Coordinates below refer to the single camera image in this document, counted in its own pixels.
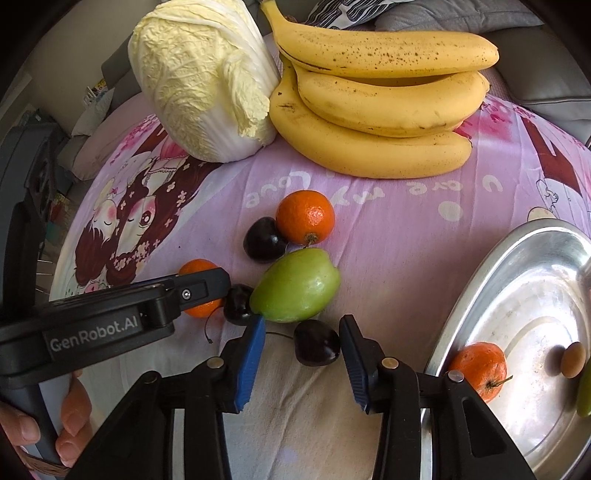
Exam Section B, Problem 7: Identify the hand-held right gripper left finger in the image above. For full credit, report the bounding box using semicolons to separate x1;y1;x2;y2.
65;315;267;480

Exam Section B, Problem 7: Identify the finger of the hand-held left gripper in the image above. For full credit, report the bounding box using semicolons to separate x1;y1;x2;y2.
141;268;232;330

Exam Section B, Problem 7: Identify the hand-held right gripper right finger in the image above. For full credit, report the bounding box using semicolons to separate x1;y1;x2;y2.
338;315;539;480

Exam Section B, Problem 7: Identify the large tangerine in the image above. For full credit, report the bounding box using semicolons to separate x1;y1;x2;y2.
178;259;227;319

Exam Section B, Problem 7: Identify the dark cherry with stem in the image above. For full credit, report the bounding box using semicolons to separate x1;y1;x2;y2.
204;284;259;344

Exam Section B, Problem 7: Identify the round green jujube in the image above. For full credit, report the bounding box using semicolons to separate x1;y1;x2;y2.
249;248;342;324

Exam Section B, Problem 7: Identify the medium tangerine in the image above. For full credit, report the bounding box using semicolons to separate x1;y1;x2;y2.
448;342;514;403

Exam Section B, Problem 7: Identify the small tangerine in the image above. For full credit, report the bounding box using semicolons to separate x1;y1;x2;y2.
276;189;336;246

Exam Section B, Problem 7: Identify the metal tray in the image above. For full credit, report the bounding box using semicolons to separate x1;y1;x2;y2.
421;219;591;480

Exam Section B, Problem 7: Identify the brown longan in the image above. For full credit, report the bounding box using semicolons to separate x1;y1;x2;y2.
560;342;587;379

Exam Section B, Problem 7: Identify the long green jujube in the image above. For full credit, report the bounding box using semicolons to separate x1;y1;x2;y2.
575;364;591;418

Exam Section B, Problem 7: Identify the person's left hand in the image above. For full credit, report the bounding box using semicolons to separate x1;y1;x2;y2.
0;373;93;468

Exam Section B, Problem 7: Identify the cartoon printed bedsheet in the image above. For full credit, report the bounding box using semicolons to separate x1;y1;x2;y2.
48;85;591;480

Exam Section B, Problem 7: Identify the pale pillow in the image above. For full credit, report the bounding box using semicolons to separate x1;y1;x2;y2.
71;88;116;137

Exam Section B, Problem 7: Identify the bunch of yellow bananas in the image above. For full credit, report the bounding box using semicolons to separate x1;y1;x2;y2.
269;55;473;180

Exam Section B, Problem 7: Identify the napa cabbage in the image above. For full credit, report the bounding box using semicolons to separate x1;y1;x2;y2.
128;0;282;163

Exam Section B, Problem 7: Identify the grey sofa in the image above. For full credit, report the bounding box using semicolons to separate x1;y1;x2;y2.
99;55;141;100

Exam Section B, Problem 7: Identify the spotted yellow banana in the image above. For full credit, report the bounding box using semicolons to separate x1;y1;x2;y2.
261;0;501;79

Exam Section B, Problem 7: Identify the black and white patterned pillow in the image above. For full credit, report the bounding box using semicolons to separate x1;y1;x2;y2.
305;0;398;29

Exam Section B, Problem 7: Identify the grey leather cushion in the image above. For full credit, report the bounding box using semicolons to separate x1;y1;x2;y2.
485;25;591;148

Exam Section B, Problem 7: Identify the grey fabric pillow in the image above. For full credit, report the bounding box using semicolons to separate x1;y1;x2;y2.
375;0;546;33

